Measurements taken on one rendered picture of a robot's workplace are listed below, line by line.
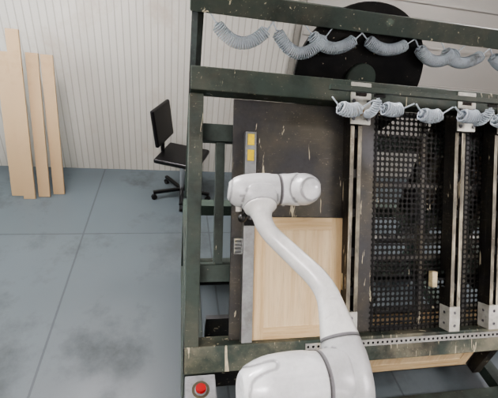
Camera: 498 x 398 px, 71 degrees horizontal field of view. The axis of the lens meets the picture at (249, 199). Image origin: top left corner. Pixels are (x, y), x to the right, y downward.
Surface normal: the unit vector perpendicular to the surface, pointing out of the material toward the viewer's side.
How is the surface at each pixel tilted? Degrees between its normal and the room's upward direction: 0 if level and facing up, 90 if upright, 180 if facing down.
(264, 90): 58
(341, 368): 15
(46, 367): 0
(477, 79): 90
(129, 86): 90
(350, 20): 90
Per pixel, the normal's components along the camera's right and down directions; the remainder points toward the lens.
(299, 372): 0.15, -0.69
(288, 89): 0.20, 0.02
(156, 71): 0.17, 0.55
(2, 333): 0.13, -0.83
